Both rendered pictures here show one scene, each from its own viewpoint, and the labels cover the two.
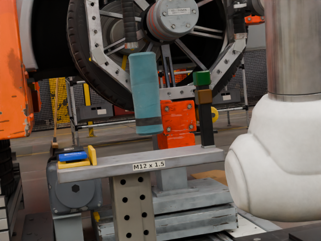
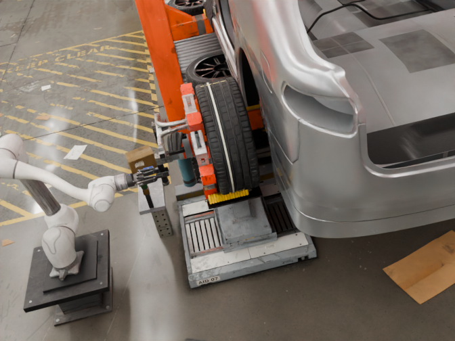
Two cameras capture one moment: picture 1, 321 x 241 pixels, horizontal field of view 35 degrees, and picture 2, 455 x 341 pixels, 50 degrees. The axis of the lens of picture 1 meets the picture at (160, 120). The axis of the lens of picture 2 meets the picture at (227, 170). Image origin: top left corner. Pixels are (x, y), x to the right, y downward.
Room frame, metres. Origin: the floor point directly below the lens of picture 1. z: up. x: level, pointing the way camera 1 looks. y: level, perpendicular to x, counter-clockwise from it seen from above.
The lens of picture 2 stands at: (2.29, -2.37, 2.43)
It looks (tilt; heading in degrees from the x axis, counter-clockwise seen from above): 38 degrees down; 99
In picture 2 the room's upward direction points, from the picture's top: 12 degrees counter-clockwise
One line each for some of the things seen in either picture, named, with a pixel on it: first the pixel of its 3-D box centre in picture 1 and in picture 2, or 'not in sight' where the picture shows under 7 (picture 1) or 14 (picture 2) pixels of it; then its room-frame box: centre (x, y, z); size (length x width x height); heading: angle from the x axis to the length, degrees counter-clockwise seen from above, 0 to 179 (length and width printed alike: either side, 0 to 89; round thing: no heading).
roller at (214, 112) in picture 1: (200, 113); (228, 195); (1.90, -0.15, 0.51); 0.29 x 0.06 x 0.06; 12
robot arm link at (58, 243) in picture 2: not in sight; (57, 244); (0.87, -0.41, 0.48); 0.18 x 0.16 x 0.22; 97
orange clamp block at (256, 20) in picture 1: (251, 14); (207, 174); (1.85, -0.36, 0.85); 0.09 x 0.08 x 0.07; 102
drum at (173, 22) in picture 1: (171, 17); (187, 145); (1.71, -0.07, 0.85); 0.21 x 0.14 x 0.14; 12
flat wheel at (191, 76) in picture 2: not in sight; (223, 76); (1.77, 1.66, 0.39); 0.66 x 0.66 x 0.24
